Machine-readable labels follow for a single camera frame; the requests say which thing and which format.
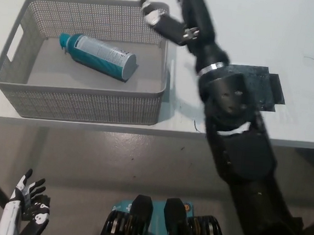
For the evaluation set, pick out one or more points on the black tape patch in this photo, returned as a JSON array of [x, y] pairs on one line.
[[261, 85]]

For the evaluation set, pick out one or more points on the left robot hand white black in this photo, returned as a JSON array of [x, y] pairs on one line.
[[11, 214]]

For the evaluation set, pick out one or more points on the white teal air spray can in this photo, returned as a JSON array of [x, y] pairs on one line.
[[99, 56]]

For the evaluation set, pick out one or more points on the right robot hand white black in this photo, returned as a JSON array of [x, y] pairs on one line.
[[200, 25]]

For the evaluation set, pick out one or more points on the grey perforated plastic basket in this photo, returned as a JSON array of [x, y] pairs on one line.
[[92, 106]]

